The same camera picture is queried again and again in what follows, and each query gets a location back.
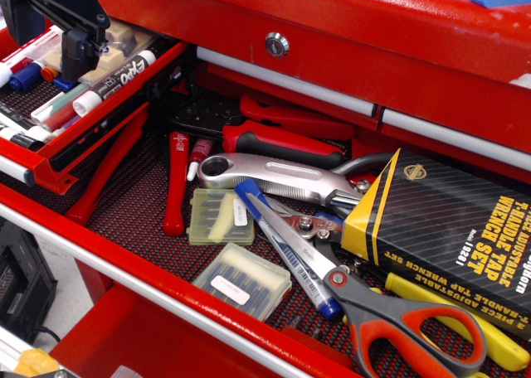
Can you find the orange grey scissors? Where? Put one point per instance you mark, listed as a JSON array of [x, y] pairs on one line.
[[373, 311]]

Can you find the clear plastic bit case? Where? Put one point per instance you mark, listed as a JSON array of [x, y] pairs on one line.
[[245, 281]]

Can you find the black electronic box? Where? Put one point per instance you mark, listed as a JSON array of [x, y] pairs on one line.
[[28, 287]]

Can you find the dark red marker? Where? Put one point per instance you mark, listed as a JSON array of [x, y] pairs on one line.
[[59, 118]]

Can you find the green plastic bit case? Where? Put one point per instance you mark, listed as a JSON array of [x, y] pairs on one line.
[[219, 217]]

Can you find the clear bag of erasers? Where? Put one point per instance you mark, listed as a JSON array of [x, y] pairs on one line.
[[124, 41]]

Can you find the orange capped marker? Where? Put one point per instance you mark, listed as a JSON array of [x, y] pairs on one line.
[[49, 73]]

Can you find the small red threadlocker bottle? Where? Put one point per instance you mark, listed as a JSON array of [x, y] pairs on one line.
[[201, 150]]

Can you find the red black handled crimper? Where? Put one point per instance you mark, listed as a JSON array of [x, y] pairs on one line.
[[245, 126]]

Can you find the green white marker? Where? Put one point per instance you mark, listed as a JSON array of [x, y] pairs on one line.
[[51, 107]]

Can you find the yellow object at corner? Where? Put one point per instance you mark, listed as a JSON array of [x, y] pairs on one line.
[[35, 362]]

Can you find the round silver chest lock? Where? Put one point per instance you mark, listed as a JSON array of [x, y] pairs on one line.
[[276, 44]]

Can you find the red handled long tool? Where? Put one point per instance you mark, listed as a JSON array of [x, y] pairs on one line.
[[177, 183]]

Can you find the black yellow tap wrench box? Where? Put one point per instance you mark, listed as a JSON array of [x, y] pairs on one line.
[[456, 234]]

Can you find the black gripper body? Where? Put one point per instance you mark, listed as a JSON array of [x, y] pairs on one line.
[[25, 19]]

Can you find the blue capped white marker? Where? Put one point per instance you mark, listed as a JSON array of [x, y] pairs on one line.
[[308, 280]]

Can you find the silver metal hand tool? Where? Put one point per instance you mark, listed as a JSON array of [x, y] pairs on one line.
[[295, 180]]

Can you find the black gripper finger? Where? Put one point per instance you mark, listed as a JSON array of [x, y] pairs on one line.
[[80, 53]]

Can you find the red tool chest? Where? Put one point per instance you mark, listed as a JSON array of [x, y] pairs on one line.
[[444, 75]]

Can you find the red white marker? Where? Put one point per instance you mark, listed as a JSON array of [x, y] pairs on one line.
[[29, 52]]

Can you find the black Expo marker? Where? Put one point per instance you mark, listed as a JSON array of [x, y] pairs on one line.
[[113, 82]]

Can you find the small red upper drawer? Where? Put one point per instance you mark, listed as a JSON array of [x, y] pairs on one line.
[[33, 155]]

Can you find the large red open drawer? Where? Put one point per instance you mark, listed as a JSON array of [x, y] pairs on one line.
[[153, 318]]

